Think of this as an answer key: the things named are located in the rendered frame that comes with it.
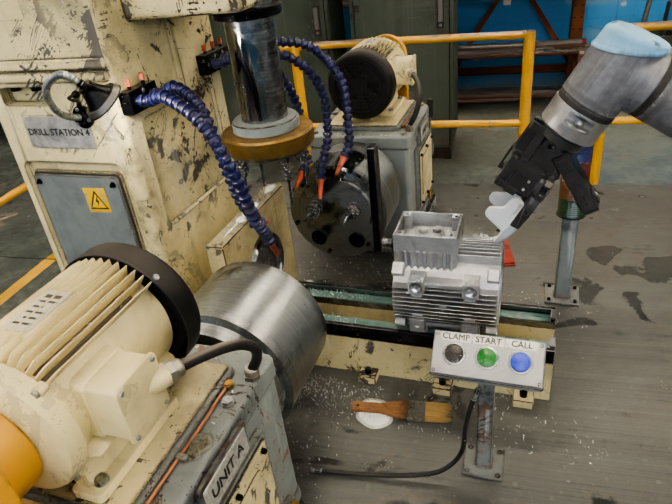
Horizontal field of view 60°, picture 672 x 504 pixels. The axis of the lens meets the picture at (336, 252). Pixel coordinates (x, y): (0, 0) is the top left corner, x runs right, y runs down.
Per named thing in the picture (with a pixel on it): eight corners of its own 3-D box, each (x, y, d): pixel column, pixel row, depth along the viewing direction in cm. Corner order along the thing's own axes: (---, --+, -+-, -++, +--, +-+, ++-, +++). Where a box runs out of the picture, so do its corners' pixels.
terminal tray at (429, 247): (393, 267, 113) (392, 235, 109) (405, 240, 122) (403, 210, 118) (456, 272, 109) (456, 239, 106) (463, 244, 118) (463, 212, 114)
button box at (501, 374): (432, 377, 96) (428, 372, 91) (438, 334, 98) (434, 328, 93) (542, 393, 90) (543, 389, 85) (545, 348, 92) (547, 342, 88)
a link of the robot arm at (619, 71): (682, 56, 75) (614, 18, 75) (617, 135, 83) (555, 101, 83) (672, 40, 83) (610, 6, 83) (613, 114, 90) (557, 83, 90)
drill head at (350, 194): (284, 270, 147) (268, 179, 134) (335, 199, 179) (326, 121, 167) (379, 279, 138) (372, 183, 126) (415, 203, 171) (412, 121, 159)
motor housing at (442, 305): (393, 342, 117) (388, 262, 108) (411, 289, 133) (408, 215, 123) (495, 354, 111) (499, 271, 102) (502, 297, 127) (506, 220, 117)
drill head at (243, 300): (123, 490, 93) (72, 374, 81) (229, 345, 123) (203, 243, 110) (263, 526, 85) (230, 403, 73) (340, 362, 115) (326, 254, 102)
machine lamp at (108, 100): (33, 150, 95) (3, 73, 89) (79, 127, 104) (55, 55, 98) (123, 153, 89) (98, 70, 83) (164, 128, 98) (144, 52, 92)
